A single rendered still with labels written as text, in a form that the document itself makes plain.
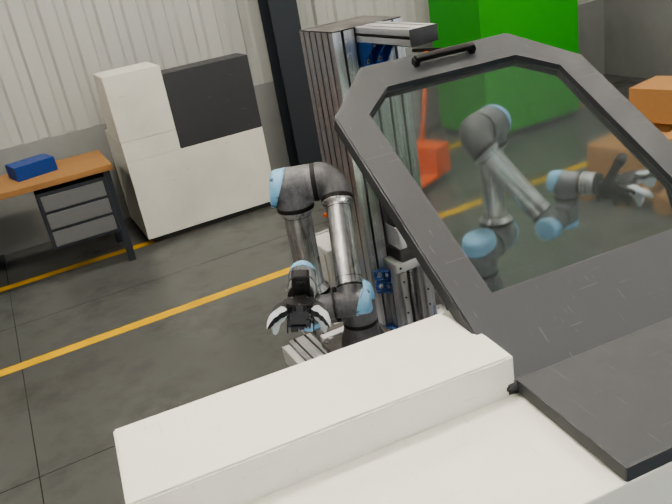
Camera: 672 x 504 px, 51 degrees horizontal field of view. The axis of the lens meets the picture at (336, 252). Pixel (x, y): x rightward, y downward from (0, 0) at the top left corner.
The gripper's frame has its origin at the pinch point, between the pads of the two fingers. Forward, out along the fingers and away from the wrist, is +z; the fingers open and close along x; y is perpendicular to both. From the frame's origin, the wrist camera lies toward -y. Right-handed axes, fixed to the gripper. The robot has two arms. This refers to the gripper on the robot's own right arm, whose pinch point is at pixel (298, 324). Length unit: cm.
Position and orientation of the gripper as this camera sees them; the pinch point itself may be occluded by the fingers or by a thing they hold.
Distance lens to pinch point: 171.4
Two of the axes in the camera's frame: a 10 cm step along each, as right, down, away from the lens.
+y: 0.3, 9.1, 4.0
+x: -10.0, 0.3, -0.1
